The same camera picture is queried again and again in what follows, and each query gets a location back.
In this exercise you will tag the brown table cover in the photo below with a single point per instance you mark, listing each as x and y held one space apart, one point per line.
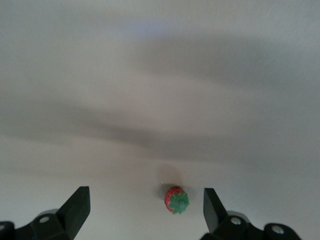
160 75

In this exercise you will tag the red strawberry with green cap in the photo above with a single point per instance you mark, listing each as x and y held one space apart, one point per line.
176 200

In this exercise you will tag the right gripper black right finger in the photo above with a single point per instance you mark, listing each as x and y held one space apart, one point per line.
232 230

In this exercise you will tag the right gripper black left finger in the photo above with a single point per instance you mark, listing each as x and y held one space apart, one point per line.
62 225

